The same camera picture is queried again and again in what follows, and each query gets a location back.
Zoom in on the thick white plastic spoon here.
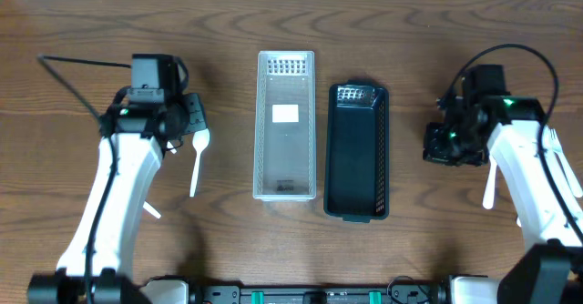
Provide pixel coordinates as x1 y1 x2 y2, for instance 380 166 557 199
482 156 497 209

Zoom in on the dark green plastic basket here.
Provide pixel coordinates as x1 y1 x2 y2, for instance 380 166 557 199
323 79 390 223

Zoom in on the clear plastic perforated basket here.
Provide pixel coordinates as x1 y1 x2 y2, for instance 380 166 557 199
252 51 317 201

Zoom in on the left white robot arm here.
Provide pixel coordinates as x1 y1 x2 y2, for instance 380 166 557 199
26 92 210 303

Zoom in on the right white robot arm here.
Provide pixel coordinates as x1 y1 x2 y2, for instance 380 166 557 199
423 96 582 303

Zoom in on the white plastic spoon middle left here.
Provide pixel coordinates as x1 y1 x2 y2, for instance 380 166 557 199
167 141 177 154

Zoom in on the white spoon near clear basket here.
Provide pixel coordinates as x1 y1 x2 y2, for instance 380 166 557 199
189 128 210 198

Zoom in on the white plastic spoon lower left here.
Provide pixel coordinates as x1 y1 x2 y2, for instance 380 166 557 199
143 201 161 219

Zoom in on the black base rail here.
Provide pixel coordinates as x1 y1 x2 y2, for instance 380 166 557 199
149 275 456 304

